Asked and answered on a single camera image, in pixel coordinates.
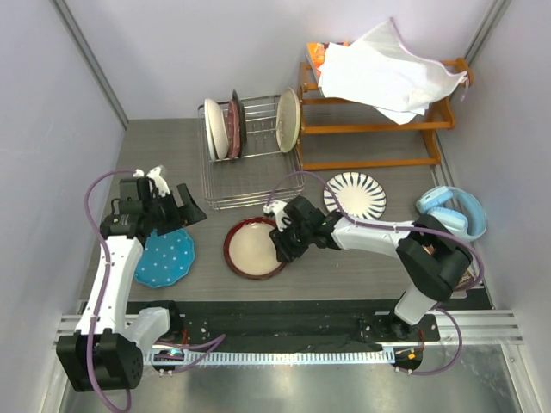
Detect cream plate with red rim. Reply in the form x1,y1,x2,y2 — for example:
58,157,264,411
223,217,286,280

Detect white cloth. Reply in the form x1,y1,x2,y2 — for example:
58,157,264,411
318,18,470,125

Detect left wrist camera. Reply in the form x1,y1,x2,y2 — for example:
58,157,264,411
133,165,171,197

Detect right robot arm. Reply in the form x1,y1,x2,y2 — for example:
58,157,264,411
263,196,473,341

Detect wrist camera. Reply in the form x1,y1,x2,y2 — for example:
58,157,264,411
263,200,292,232
133,165,171,197

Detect pink dotted plate in rack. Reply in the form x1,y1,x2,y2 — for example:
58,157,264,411
227,99,240,159

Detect slotted cable duct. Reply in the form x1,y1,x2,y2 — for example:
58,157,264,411
144,348,395,367

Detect orange package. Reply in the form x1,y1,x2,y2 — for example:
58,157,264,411
306,42,330,82

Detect blue plate with white dots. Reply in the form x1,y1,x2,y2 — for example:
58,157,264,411
134,229,195,288

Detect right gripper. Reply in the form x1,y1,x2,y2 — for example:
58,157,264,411
270,217,313,262

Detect white plate in rack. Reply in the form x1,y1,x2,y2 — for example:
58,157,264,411
204,98,229,162

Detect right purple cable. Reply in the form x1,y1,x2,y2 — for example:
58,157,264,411
266,170,486,376

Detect cream green plate with twig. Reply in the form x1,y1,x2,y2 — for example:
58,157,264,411
275,88,300,153

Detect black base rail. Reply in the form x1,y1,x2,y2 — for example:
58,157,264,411
127,297,440,354

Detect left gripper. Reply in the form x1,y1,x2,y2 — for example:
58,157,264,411
144,184,206,236

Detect wooden orange rack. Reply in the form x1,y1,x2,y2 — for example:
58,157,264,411
296,58,474,171

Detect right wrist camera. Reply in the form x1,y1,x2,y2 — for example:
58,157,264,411
263,200,292,232

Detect dark book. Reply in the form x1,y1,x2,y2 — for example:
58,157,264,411
454,266,480,293

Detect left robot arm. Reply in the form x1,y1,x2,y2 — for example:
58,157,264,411
56,176,207,392

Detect black plate in rack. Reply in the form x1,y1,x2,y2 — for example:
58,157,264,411
232,89,247,157

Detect metal wire dish rack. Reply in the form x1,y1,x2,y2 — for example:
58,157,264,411
197,95,305,210

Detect white plate with blue stripes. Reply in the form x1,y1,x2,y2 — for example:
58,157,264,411
327,171,387,219

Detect light blue headphones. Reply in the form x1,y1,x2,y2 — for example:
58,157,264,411
416,186,487,243

